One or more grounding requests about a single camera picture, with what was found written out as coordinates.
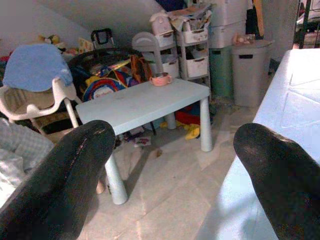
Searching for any blue towel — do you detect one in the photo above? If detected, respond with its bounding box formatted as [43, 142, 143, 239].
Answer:
[2, 43, 74, 93]

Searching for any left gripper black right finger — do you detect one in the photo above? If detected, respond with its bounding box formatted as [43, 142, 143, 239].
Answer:
[233, 122, 320, 240]

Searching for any grey arched drawer rack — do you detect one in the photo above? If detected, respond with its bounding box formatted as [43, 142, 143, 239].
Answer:
[131, 31, 181, 83]

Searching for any orange black bag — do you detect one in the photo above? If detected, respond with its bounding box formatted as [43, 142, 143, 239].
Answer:
[129, 54, 152, 83]

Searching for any pink two-handled bowl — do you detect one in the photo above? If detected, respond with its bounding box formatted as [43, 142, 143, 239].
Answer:
[149, 72, 173, 87]

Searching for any white quilted mattress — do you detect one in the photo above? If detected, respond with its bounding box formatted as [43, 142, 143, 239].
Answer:
[194, 48, 320, 240]

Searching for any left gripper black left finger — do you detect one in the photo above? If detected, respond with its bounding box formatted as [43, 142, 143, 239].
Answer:
[0, 119, 116, 240]

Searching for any black metal frame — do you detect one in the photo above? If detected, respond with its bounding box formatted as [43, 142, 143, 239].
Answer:
[296, 0, 320, 50]

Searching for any pink white toy appliance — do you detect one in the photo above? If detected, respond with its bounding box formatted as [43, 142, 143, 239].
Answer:
[149, 11, 174, 36]

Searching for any grey tall drawer rack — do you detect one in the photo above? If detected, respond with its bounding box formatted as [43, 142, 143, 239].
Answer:
[174, 22, 212, 101]

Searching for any blue white checked cloth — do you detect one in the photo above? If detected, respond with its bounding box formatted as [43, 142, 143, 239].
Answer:
[0, 117, 55, 208]

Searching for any colourful printed play mat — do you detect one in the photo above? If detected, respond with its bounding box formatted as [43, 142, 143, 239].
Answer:
[82, 69, 136, 102]

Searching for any small printed card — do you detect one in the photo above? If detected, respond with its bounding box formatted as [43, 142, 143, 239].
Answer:
[133, 136, 152, 148]

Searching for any pile of papers and books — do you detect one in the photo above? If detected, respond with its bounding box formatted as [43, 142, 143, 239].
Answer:
[167, 3, 213, 29]

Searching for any red yellow plastic toy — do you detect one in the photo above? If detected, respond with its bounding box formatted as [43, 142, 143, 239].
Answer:
[159, 104, 201, 141]

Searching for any green plastic bin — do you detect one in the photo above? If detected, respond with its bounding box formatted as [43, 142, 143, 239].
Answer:
[209, 47, 235, 100]

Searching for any colourful picture book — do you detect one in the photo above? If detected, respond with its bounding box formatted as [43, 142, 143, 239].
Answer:
[77, 37, 95, 54]

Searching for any yellow plush toy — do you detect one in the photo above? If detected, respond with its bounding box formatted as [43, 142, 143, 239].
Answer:
[37, 34, 66, 51]

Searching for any white plastic basket drawer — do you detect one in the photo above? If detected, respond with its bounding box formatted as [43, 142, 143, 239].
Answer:
[161, 58, 180, 79]
[186, 56, 210, 78]
[154, 32, 175, 48]
[183, 27, 209, 44]

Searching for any pink soft toy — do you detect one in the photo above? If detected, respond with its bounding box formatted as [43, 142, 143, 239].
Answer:
[232, 32, 256, 45]

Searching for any black orange hanging garment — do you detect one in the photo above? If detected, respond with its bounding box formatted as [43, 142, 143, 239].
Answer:
[246, 0, 265, 37]

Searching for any grey lidded laundry bin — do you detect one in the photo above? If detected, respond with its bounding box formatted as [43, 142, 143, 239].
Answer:
[231, 39, 273, 108]

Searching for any black grey trolley handle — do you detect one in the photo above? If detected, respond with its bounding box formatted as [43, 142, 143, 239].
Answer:
[90, 28, 116, 51]

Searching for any light blue plastic kids table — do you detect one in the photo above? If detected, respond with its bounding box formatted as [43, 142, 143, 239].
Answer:
[75, 78, 213, 205]

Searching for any white plastic storage cabinet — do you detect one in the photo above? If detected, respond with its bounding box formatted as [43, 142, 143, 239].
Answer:
[208, 0, 247, 49]

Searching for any white baby high chair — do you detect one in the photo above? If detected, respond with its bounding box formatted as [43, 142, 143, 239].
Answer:
[0, 76, 83, 145]

